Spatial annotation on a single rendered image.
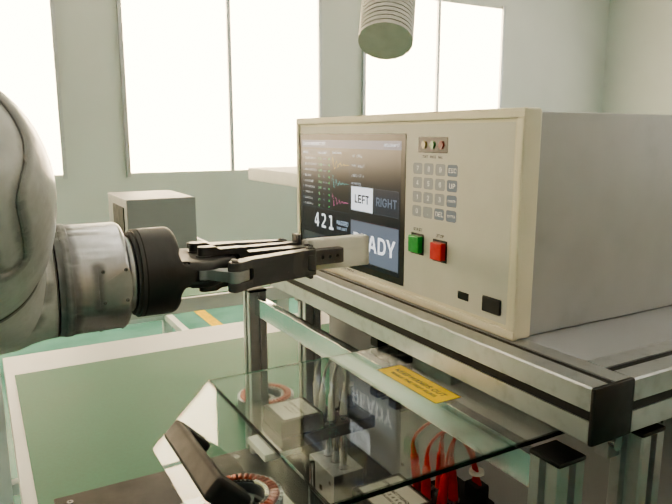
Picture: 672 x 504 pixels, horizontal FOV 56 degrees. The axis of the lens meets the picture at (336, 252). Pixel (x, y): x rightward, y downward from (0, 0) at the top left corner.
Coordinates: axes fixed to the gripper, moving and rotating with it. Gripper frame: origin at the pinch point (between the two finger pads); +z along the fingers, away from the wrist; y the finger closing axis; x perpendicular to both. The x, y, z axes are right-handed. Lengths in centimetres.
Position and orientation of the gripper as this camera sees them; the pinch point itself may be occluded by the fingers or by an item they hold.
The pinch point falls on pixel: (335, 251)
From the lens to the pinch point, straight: 63.1
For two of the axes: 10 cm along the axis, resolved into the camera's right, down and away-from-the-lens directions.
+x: 0.0, -9.8, -1.8
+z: 8.7, -0.9, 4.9
